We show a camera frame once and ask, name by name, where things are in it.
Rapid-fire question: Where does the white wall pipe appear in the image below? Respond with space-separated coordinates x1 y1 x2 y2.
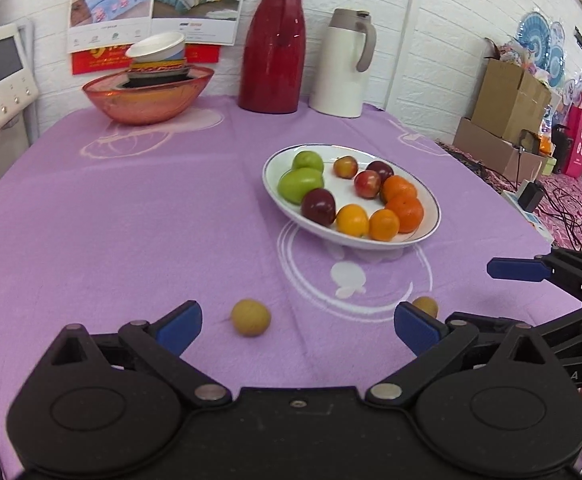
396 0 422 111

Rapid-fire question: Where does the red thermos jug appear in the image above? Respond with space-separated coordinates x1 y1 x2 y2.
237 0 308 114

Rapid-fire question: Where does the dark patterned bowl stack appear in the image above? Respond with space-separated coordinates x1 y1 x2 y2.
126 59 194 87

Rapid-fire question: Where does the orange glass bowl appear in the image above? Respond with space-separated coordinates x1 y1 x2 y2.
82 65 216 126

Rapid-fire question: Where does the round green apple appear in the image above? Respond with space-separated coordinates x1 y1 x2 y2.
292 150 326 174

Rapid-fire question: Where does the white water dispenser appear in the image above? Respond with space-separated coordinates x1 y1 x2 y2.
0 17 42 206

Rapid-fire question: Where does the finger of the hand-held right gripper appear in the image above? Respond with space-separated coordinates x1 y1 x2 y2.
444 311 542 337
487 248 582 309

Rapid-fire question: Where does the pink paper bag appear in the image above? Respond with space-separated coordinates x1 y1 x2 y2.
565 91 582 179

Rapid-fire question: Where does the blue decorative wall plate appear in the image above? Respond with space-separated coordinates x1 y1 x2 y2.
518 10 552 69
548 21 567 89

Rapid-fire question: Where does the white and blue bowl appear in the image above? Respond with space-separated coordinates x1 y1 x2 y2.
125 31 188 64

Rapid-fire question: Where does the oval green fruit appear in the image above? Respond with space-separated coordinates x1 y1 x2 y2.
277 167 325 206

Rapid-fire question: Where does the small red apple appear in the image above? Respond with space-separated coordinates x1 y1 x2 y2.
354 170 382 200

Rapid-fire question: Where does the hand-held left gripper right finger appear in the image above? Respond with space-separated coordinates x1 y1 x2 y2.
366 301 564 407

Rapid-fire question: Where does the black cable bundle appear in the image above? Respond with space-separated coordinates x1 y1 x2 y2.
541 180 582 247

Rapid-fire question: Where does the white thermos jug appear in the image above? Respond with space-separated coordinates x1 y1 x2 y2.
309 8 378 119

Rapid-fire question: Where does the black power adapter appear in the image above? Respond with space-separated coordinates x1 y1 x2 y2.
518 181 546 214

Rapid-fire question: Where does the white power strip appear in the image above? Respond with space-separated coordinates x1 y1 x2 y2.
501 187 554 244

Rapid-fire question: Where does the small yellow-brown fruit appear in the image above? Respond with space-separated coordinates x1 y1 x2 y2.
231 299 272 338

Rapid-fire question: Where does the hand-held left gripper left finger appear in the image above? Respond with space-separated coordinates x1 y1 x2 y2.
41 300 232 407

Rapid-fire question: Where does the colourful wrapped bundle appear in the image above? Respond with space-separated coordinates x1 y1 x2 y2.
485 37 538 77

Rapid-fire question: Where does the small red-green fruit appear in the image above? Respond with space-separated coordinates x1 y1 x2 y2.
333 155 360 180

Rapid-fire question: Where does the white plate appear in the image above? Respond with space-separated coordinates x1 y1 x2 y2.
262 144 442 250

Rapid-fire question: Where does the large orange mandarin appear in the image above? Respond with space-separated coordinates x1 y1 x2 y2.
380 175 418 205
385 195 424 234

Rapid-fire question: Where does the small orange citrus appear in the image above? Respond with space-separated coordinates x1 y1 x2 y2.
369 208 401 242

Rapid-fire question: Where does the small olive-brown fruit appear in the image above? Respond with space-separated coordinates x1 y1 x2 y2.
411 296 440 320

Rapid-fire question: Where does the cardboard box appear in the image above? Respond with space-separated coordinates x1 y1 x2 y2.
453 117 552 184
471 57 554 144

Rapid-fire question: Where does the dark red plum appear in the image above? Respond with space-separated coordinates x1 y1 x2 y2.
301 188 337 227
366 160 394 184

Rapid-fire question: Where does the small yellow-orange citrus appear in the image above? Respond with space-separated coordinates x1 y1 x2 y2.
336 204 370 239

